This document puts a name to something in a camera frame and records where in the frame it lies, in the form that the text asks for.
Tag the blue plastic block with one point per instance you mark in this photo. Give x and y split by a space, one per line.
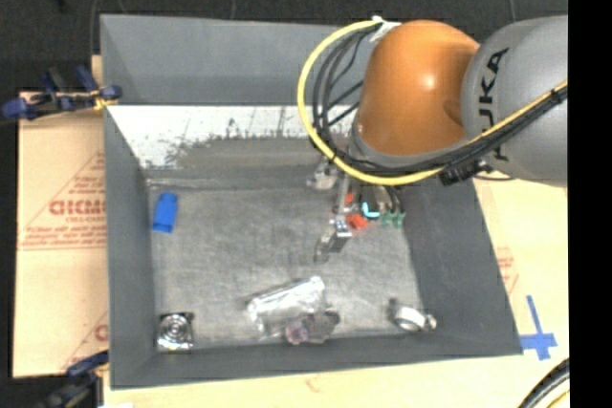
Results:
165 212

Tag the small red block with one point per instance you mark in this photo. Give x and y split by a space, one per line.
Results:
356 221

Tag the silver foil packet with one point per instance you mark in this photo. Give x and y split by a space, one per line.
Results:
286 302

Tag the brown cardboard board, red print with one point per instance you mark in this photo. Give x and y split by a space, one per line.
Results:
57 282

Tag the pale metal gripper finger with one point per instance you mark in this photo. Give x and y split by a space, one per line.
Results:
334 239
321 179

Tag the dark purple crumpled object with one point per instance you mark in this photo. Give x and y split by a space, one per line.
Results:
308 328

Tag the grey metal bin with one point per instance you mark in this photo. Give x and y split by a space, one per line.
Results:
248 243

